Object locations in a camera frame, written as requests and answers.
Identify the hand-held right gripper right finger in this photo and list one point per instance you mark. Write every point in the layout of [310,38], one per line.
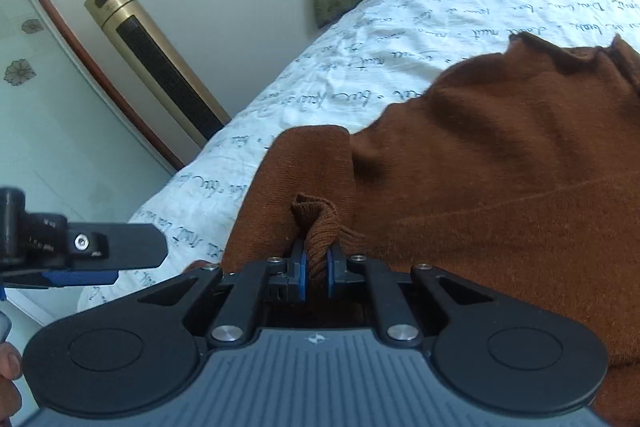
[332,277]

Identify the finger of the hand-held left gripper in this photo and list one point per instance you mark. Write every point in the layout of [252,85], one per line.
[82,278]
[132,247]

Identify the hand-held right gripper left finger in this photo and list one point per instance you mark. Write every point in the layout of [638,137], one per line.
[299,274]

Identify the brown knit sweater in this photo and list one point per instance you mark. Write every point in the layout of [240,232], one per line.
[490,187]

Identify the person's left hand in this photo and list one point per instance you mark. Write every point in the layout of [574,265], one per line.
[9,364]

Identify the white flower-print wardrobe door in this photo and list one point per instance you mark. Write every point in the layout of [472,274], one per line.
[55,122]

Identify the gold tower fan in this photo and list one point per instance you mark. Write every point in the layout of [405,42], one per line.
[155,62]

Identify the brown wooden door trim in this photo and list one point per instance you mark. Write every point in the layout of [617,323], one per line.
[85,52]

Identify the white script-printed blanket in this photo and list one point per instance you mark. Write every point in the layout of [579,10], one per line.
[350,42]

